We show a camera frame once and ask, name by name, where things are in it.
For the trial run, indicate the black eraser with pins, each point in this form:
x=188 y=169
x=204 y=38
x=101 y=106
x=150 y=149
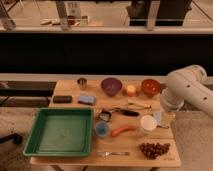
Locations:
x=62 y=99

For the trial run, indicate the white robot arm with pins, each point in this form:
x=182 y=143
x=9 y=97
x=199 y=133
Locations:
x=186 y=85

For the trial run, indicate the purple bowl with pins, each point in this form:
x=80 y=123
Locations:
x=111 y=86

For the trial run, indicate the red bowl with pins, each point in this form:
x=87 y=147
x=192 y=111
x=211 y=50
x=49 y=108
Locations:
x=150 y=87

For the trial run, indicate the small metal cup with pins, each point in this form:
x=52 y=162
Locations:
x=82 y=83

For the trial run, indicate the orange apple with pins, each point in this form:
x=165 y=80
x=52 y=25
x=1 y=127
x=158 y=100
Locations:
x=131 y=90

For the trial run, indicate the blue sponge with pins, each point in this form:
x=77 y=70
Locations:
x=86 y=99

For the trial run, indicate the black binder clip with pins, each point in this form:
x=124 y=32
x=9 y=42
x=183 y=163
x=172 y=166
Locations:
x=105 y=115

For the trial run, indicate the blue plastic cup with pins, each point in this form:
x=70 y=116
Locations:
x=101 y=129

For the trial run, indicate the orange carrot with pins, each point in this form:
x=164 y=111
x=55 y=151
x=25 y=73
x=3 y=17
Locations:
x=122 y=129

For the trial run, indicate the blue cloth pad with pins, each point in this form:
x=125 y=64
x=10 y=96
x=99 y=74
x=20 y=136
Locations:
x=164 y=119

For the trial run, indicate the silver fork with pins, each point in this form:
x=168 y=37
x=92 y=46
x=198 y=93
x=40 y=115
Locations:
x=107 y=153

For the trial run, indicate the green plastic tray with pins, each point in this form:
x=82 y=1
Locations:
x=60 y=132

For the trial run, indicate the bunch of dark grapes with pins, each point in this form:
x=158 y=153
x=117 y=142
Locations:
x=153 y=150

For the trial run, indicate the black caster wheel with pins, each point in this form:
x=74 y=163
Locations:
x=16 y=138

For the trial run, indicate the black handled peeler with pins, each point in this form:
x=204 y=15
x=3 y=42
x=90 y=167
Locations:
x=125 y=112

